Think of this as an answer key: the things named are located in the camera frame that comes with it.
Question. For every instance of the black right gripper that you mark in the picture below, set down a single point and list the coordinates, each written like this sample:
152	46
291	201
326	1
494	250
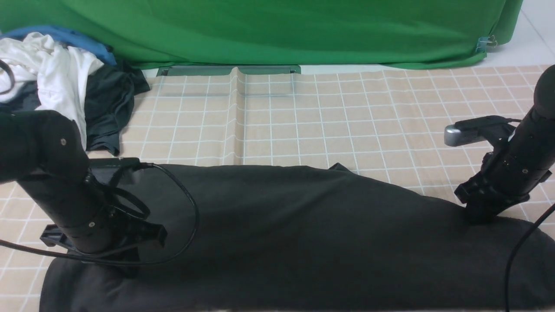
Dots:
504	180

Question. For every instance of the green backdrop cloth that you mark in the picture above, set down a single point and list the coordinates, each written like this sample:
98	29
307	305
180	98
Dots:
407	34

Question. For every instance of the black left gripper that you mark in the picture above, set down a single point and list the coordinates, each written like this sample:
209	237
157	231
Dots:
98	228

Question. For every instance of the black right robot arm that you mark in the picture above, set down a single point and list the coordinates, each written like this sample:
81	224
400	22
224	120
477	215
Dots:
535	132

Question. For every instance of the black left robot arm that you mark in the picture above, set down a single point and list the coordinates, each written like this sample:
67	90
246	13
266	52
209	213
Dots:
58	170

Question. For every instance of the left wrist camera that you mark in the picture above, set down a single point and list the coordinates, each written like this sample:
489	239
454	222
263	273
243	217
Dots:
116	171

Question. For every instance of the checkered beige tablecloth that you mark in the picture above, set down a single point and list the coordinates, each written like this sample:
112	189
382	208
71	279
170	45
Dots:
384	125

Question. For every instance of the blue garment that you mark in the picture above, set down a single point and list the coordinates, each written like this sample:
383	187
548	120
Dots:
68	37

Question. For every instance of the dark gray long-sleeved shirt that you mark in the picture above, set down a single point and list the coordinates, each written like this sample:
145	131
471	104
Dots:
305	239

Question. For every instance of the white crumpled garment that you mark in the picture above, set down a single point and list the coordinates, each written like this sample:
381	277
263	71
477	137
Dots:
61	74

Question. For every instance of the metal binder clip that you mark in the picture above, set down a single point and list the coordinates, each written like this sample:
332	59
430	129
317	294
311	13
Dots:
485	43

